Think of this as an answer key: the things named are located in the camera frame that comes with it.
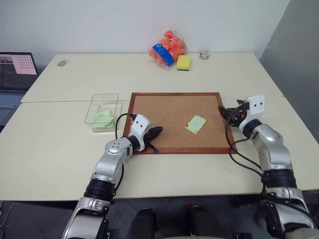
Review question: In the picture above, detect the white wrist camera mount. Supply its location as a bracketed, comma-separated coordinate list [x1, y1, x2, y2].
[238, 94, 266, 130]
[129, 114, 152, 152]

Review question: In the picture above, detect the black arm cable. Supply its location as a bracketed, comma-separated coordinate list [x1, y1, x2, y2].
[113, 113, 137, 140]
[224, 116, 266, 182]

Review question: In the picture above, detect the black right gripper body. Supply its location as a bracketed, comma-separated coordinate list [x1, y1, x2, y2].
[227, 102, 250, 126]

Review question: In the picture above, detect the dark rounded shape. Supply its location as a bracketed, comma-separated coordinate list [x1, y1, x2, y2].
[126, 207, 158, 239]
[190, 205, 225, 239]

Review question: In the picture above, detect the yellow sponge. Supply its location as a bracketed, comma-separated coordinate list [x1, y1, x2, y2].
[176, 54, 192, 72]

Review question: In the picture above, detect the flat green sticky note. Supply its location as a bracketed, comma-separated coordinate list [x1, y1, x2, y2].
[184, 114, 207, 135]

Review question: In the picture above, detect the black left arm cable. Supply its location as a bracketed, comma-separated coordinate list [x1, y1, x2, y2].
[113, 113, 137, 140]

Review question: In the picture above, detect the crumpled green sticky note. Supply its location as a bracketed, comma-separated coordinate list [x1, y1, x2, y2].
[92, 110, 116, 130]

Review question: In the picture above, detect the bag of orange balls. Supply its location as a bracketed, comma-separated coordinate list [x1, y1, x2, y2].
[148, 24, 188, 72]

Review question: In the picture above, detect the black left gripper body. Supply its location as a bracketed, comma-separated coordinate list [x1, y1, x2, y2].
[143, 127, 155, 145]

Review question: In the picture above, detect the clear plastic box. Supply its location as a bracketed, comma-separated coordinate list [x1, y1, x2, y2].
[83, 93, 124, 134]

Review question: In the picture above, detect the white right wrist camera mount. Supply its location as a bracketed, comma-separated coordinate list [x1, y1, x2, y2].
[238, 94, 266, 130]

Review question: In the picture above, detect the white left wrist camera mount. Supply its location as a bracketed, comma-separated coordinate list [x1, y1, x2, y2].
[129, 114, 152, 152]

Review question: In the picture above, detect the wood-framed cork board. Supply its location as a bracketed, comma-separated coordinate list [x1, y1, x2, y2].
[122, 92, 238, 155]

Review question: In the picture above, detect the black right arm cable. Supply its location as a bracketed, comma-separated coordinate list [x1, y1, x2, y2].
[224, 116, 266, 182]

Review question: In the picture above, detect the open laptop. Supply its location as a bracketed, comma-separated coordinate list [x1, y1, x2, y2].
[0, 52, 40, 128]

